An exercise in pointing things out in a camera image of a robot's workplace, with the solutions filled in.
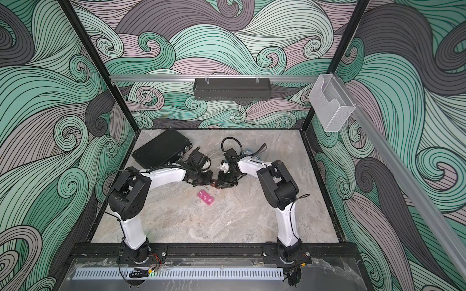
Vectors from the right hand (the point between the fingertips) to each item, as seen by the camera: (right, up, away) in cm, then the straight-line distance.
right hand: (216, 187), depth 92 cm
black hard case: (-31, +20, +8) cm, 38 cm away
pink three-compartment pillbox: (-5, -4, -4) cm, 8 cm away
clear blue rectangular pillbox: (+18, +19, +16) cm, 30 cm away
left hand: (-2, +4, +1) cm, 4 cm away
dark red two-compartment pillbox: (-1, +3, -2) cm, 4 cm away
